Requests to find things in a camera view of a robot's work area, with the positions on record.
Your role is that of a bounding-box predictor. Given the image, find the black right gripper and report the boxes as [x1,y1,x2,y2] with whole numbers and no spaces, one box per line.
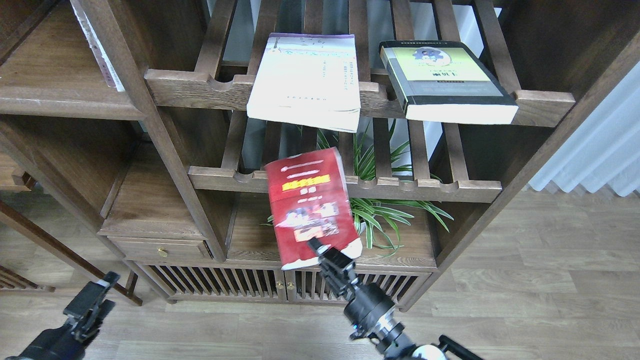
[307,237,407,346]

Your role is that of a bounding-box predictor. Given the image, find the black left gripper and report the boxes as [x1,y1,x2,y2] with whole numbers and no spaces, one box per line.
[62,271,121,346]

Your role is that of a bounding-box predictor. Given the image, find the red paperback book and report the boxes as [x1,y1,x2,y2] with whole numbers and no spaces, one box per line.
[264,146,363,271]

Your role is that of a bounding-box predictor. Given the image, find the green and black book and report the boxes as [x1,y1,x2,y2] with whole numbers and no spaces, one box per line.
[379,40,519,125]

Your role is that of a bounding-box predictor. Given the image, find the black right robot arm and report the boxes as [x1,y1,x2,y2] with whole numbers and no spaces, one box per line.
[308,237,480,360]

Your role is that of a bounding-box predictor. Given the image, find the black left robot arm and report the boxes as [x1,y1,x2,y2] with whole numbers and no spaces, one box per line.
[7,271,121,360]

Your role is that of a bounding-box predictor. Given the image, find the brass drawer knob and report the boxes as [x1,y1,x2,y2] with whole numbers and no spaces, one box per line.
[157,247,169,258]

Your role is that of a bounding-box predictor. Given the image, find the dark wooden bookshelf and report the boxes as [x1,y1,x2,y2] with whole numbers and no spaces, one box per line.
[1,0,639,312]

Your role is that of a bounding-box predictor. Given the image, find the white paperback book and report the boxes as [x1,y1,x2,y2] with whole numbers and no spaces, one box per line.
[246,32,361,133]

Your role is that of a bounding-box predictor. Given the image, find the white upright book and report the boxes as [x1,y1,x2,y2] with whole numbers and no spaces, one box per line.
[70,0,126,92]

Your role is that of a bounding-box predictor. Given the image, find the white curtain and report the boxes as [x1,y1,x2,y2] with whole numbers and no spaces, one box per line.
[528,64,640,197]

